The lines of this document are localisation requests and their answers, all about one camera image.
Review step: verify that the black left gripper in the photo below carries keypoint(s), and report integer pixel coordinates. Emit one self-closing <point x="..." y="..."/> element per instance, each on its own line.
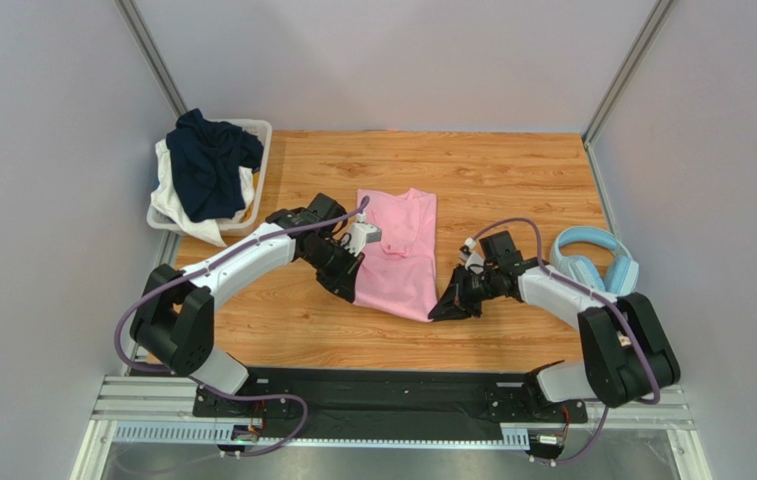
<point x="343" y="283"/>

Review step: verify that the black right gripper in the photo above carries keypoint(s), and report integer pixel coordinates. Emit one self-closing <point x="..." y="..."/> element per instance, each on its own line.
<point x="469" y="292"/>

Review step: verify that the pink t shirt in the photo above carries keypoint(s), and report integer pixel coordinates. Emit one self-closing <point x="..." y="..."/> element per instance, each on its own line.
<point x="398" y="275"/>

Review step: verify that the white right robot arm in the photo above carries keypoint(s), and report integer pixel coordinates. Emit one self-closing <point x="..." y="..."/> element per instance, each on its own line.
<point x="626" y="355"/>

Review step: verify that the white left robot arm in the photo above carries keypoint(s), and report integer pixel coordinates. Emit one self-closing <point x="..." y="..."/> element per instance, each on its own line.
<point x="174" y="319"/>

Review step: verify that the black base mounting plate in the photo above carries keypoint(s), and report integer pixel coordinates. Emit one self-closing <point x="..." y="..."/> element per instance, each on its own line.
<point x="351" y="404"/>

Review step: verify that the white plastic laundry basket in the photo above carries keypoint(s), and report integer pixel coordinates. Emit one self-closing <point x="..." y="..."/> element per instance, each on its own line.
<point x="263" y="130"/>

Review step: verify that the navy blue t shirt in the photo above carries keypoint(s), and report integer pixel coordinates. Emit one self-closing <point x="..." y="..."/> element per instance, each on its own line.
<point x="207" y="159"/>

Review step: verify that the white t shirt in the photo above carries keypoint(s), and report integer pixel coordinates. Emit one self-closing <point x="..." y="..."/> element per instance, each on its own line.
<point x="165" y="200"/>

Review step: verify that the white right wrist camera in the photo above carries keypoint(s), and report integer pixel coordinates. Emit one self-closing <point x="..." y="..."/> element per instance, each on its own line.
<point x="470" y="258"/>

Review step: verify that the aluminium frame rail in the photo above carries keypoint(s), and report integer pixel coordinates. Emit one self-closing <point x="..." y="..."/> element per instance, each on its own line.
<point x="141" y="427"/>

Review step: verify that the right aluminium corner post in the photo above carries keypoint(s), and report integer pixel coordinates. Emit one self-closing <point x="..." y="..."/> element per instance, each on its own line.
<point x="650" y="29"/>

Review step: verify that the aluminium corner post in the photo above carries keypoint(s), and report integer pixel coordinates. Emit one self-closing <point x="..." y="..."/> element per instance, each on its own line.
<point x="650" y="29"/>
<point x="137" y="25"/>

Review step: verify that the left aluminium corner post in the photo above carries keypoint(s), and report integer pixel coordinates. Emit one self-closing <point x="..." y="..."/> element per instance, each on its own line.
<point x="137" y="25"/>

